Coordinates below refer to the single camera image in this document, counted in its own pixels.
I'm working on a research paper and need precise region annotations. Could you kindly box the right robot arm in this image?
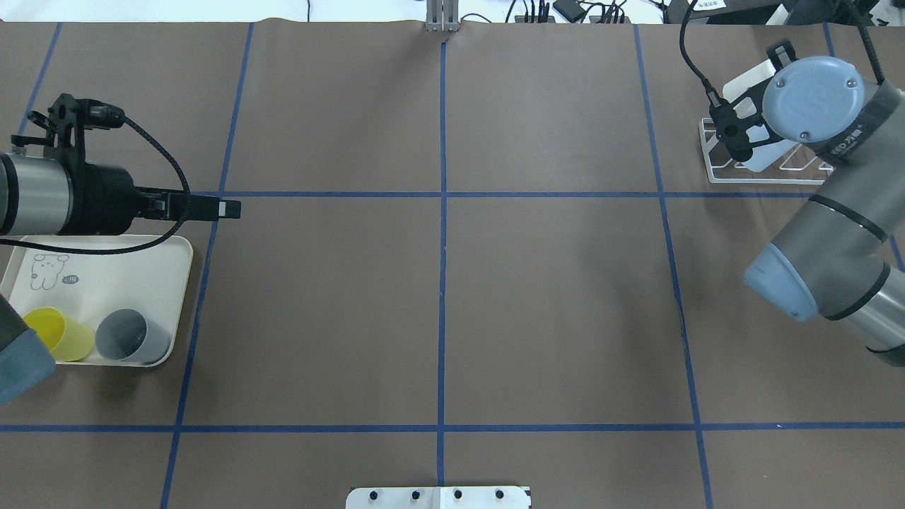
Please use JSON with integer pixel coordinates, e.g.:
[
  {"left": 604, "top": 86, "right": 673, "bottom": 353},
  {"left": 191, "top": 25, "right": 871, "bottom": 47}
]
[{"left": 744, "top": 56, "right": 904, "bottom": 368}]

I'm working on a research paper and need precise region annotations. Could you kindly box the white wire cup rack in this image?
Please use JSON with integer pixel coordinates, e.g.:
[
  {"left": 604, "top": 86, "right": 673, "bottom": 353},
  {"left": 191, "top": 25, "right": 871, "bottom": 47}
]
[{"left": 698, "top": 118, "right": 834, "bottom": 186}]

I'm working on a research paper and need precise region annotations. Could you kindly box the blue plastic cup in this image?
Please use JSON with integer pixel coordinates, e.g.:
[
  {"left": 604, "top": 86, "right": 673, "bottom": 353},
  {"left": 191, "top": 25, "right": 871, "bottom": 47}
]
[{"left": 736, "top": 139, "right": 799, "bottom": 173}]

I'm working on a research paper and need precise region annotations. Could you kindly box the grey plastic cup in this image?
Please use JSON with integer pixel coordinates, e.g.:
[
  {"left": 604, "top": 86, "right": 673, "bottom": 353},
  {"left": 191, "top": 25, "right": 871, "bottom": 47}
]
[{"left": 95, "top": 309, "right": 171, "bottom": 364}]

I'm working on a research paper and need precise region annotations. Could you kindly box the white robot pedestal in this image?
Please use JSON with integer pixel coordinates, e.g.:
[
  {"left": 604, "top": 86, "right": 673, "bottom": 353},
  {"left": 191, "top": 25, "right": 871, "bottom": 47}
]
[{"left": 345, "top": 486, "right": 532, "bottom": 508}]

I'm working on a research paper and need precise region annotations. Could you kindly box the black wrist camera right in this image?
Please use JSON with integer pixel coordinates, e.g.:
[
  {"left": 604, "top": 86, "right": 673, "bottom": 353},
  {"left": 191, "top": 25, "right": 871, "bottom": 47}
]
[{"left": 706, "top": 38, "right": 796, "bottom": 162}]

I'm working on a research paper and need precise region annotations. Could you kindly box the aluminium frame post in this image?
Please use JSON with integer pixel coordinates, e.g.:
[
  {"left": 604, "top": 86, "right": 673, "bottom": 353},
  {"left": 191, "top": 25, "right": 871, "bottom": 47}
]
[{"left": 426, "top": 0, "right": 461, "bottom": 33}]

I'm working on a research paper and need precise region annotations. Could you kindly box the cream plastic tray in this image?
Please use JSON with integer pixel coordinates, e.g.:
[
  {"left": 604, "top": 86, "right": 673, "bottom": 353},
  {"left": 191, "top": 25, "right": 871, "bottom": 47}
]
[{"left": 2, "top": 235, "right": 194, "bottom": 368}]

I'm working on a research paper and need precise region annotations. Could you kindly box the pale cream plastic cup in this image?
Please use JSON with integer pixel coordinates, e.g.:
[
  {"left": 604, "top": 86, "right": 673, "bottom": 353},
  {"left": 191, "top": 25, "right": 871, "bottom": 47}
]
[{"left": 721, "top": 60, "right": 776, "bottom": 124}]

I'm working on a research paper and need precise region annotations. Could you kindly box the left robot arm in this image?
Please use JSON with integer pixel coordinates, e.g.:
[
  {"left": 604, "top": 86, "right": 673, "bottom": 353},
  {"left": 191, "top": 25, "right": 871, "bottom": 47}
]
[{"left": 2, "top": 153, "right": 242, "bottom": 403}]

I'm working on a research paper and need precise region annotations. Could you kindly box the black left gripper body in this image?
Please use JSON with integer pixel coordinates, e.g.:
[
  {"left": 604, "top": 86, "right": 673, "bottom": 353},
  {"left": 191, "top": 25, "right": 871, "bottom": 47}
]
[{"left": 67, "top": 164, "right": 163, "bottom": 235}]

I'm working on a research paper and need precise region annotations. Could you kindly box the yellow plastic cup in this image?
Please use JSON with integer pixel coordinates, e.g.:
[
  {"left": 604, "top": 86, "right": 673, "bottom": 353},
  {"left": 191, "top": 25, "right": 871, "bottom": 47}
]
[{"left": 23, "top": 307, "right": 95, "bottom": 362}]

